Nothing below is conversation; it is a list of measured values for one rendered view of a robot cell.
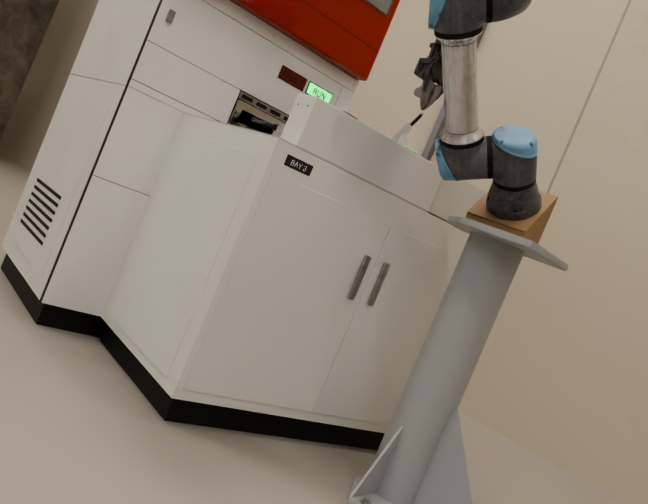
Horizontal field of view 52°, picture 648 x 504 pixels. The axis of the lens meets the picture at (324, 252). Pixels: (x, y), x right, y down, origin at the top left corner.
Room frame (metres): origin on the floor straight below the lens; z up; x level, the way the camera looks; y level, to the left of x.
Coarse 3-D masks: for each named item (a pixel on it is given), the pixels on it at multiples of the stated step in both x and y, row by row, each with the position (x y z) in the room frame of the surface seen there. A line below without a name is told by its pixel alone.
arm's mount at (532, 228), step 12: (540, 192) 1.92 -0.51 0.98; (480, 204) 1.92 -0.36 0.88; (552, 204) 1.88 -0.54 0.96; (468, 216) 1.91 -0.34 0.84; (480, 216) 1.88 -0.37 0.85; (492, 216) 1.87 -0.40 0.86; (540, 216) 1.84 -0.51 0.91; (504, 228) 1.84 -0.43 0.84; (516, 228) 1.82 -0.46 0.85; (528, 228) 1.81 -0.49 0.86; (540, 228) 1.87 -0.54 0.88
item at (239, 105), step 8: (240, 104) 2.31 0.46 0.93; (248, 104) 2.33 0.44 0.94; (232, 112) 2.32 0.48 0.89; (240, 112) 2.32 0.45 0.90; (248, 112) 2.35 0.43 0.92; (256, 112) 2.36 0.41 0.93; (264, 112) 2.38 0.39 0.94; (232, 120) 2.31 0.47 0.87; (272, 120) 2.40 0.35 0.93; (248, 128) 2.35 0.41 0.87
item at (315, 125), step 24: (312, 96) 1.78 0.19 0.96; (288, 120) 1.83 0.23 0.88; (312, 120) 1.77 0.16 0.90; (336, 120) 1.82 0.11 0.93; (312, 144) 1.79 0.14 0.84; (336, 144) 1.83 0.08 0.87; (360, 144) 1.88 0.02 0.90; (384, 144) 1.93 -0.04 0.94; (360, 168) 1.90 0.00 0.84; (384, 168) 1.95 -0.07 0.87; (408, 168) 2.01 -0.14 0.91; (432, 168) 2.07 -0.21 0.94; (408, 192) 2.03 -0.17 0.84; (432, 192) 2.09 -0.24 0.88
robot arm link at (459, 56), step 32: (448, 0) 1.54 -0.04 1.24; (480, 0) 1.53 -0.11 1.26; (448, 32) 1.59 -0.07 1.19; (480, 32) 1.60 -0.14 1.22; (448, 64) 1.65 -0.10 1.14; (448, 96) 1.70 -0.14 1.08; (448, 128) 1.75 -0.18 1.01; (480, 128) 1.78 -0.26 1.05; (448, 160) 1.78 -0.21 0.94; (480, 160) 1.76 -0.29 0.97
